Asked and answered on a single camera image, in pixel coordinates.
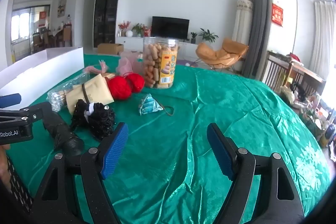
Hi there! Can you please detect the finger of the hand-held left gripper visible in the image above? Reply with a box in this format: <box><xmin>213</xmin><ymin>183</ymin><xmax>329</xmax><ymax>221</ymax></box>
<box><xmin>0</xmin><ymin>93</ymin><xmax>21</xmax><ymax>109</ymax></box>
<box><xmin>0</xmin><ymin>102</ymin><xmax>53</xmax><ymax>125</ymax></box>

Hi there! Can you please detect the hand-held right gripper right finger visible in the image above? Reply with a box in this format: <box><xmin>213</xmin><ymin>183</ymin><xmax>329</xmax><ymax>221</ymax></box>
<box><xmin>207</xmin><ymin>123</ymin><xmax>306</xmax><ymax>224</ymax></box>

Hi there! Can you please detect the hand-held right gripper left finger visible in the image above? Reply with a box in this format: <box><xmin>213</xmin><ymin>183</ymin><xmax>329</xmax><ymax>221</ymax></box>
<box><xmin>30</xmin><ymin>122</ymin><xmax>129</xmax><ymax>224</ymax></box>

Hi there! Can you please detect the white cardboard box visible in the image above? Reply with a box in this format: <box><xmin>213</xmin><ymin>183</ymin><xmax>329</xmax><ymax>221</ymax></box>
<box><xmin>0</xmin><ymin>47</ymin><xmax>84</xmax><ymax>109</ymax></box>

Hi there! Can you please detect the blue pouch with brown cord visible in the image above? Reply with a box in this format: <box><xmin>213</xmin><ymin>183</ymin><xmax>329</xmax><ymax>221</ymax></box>
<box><xmin>138</xmin><ymin>93</ymin><xmax>175</xmax><ymax>117</ymax></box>

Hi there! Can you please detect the person's left hand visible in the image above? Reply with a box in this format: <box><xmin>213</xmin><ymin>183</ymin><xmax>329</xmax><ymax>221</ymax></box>
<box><xmin>0</xmin><ymin>145</ymin><xmax>11</xmax><ymax>188</ymax></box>

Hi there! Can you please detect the clear bag of cotton swabs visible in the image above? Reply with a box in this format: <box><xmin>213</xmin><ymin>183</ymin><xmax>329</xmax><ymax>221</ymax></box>
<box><xmin>47</xmin><ymin>74</ymin><xmax>88</xmax><ymax>112</ymax></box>

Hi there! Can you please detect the black mesh hair accessory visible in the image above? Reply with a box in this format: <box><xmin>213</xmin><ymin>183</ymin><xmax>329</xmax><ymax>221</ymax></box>
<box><xmin>70</xmin><ymin>99</ymin><xmax>116</xmax><ymax>141</ymax></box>

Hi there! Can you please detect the green satin tablecloth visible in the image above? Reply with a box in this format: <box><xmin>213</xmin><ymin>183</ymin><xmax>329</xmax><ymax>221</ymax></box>
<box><xmin>5</xmin><ymin>52</ymin><xmax>331</xmax><ymax>224</ymax></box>

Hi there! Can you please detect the red yarn ball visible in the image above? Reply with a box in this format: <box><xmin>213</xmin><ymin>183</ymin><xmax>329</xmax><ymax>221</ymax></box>
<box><xmin>128</xmin><ymin>73</ymin><xmax>145</xmax><ymax>93</ymax></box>
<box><xmin>108</xmin><ymin>76</ymin><xmax>132</xmax><ymax>100</ymax></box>

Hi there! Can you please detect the tan kraft paper pouch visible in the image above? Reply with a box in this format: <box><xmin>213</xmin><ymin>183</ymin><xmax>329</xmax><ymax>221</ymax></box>
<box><xmin>66</xmin><ymin>73</ymin><xmax>115</xmax><ymax>114</ymax></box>

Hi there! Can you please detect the wooden dining chair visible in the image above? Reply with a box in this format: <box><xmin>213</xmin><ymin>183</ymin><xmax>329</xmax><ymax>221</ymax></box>
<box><xmin>62</xmin><ymin>23</ymin><xmax>73</xmax><ymax>47</ymax></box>
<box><xmin>33</xmin><ymin>31</ymin><xmax>50</xmax><ymax>52</ymax></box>

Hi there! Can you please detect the pink mesh bag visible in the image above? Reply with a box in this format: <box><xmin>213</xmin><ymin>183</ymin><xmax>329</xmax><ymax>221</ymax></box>
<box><xmin>115</xmin><ymin>50</ymin><xmax>144</xmax><ymax>77</ymax></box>

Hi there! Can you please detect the brown cardboard box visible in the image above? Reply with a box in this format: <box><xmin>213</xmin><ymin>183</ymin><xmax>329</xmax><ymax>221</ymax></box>
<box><xmin>98</xmin><ymin>43</ymin><xmax>124</xmax><ymax>55</ymax></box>

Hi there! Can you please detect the clear snack jar yellow label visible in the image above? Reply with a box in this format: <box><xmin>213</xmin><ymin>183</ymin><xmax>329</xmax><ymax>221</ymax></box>
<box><xmin>142</xmin><ymin>37</ymin><xmax>179</xmax><ymax>89</ymax></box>

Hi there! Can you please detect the pile of household clutter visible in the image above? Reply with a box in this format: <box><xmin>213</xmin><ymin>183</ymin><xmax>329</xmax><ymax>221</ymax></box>
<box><xmin>281</xmin><ymin>82</ymin><xmax>336</xmax><ymax>148</ymax></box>

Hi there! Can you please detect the orange lounge chair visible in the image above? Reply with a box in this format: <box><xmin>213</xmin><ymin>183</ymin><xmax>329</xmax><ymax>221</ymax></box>
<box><xmin>196</xmin><ymin>38</ymin><xmax>249</xmax><ymax>72</ymax></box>

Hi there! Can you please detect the white television cabinet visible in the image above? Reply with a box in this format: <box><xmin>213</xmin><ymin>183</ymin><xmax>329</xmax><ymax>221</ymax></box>
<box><xmin>115</xmin><ymin>36</ymin><xmax>208</xmax><ymax>59</ymax></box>

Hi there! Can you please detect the dark wooden bench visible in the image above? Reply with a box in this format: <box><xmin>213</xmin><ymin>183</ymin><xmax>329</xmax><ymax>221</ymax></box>
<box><xmin>262</xmin><ymin>50</ymin><xmax>326</xmax><ymax>98</ymax></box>

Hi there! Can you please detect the large leafy potted plant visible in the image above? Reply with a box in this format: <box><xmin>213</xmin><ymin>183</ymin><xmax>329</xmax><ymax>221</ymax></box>
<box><xmin>198</xmin><ymin>28</ymin><xmax>219</xmax><ymax>44</ymax></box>

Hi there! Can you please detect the red flower bouquet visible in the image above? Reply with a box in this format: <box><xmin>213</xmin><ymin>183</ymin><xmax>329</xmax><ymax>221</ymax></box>
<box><xmin>118</xmin><ymin>21</ymin><xmax>132</xmax><ymax>37</ymax></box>

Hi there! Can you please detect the green potted plant with flowers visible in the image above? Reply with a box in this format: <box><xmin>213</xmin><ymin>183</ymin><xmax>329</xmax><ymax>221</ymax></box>
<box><xmin>131</xmin><ymin>23</ymin><xmax>145</xmax><ymax>38</ymax></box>

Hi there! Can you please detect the tall black display cabinet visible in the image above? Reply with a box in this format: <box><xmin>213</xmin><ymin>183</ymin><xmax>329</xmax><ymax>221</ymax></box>
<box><xmin>93</xmin><ymin>0</ymin><xmax>123</xmax><ymax>48</ymax></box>

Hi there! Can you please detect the grey curtain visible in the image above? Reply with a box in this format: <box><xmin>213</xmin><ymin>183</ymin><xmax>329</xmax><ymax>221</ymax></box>
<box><xmin>241</xmin><ymin>0</ymin><xmax>273</xmax><ymax>80</ymax></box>

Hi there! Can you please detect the black television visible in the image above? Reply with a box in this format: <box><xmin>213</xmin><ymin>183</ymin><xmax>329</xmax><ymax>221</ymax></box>
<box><xmin>152</xmin><ymin>16</ymin><xmax>190</xmax><ymax>39</ymax></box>

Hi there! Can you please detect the covered standing air conditioner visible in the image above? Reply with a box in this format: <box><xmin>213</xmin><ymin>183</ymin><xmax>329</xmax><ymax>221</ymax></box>
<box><xmin>231</xmin><ymin>0</ymin><xmax>254</xmax><ymax>43</ymax></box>

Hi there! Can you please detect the white sheer curtain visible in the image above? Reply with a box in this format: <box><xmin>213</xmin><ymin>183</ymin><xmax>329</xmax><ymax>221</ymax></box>
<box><xmin>310</xmin><ymin>0</ymin><xmax>336</xmax><ymax>80</ymax></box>

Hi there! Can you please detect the framed wall painting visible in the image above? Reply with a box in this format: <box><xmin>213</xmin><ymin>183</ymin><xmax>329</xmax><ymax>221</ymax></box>
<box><xmin>57</xmin><ymin>0</ymin><xmax>67</xmax><ymax>17</ymax></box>

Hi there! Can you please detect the red wall poster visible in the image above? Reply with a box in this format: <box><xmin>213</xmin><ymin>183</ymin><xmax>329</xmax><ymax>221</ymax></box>
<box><xmin>272</xmin><ymin>3</ymin><xmax>284</xmax><ymax>28</ymax></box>

